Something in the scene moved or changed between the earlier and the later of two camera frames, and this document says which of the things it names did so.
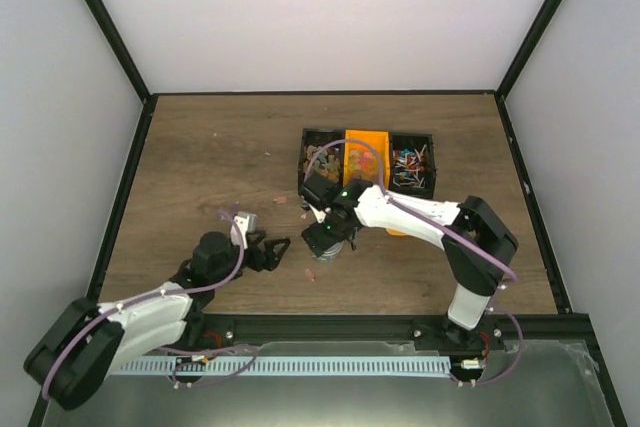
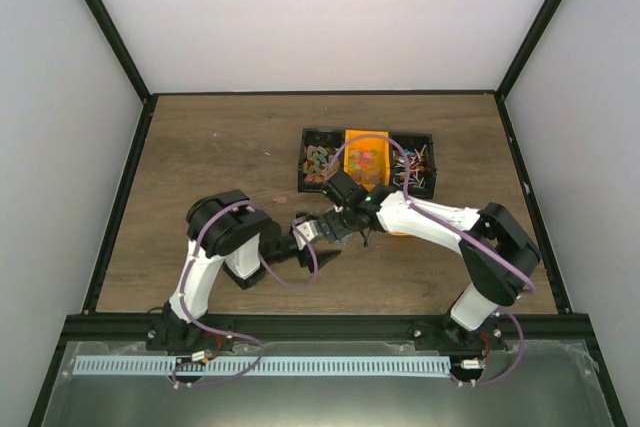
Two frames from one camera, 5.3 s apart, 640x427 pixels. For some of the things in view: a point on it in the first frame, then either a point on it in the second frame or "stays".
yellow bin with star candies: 359,162 stays
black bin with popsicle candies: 330,162 stays
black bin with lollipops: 412,163 stays
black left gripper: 271,261 → 307,261
